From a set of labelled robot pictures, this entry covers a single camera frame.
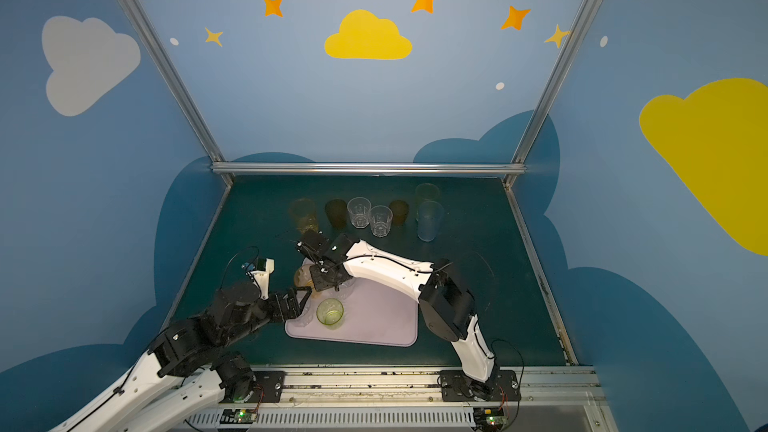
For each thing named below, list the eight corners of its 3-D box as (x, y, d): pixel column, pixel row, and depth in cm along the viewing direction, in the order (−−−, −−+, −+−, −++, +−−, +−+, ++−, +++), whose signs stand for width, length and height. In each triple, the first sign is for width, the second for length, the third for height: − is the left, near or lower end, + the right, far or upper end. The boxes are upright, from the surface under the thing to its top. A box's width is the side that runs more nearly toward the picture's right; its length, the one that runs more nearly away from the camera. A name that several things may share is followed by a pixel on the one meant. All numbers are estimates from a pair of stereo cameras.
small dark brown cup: (393, 231, 108) (394, 217, 102) (388, 215, 113) (388, 201, 107) (410, 227, 109) (412, 214, 103) (404, 211, 114) (405, 198, 108)
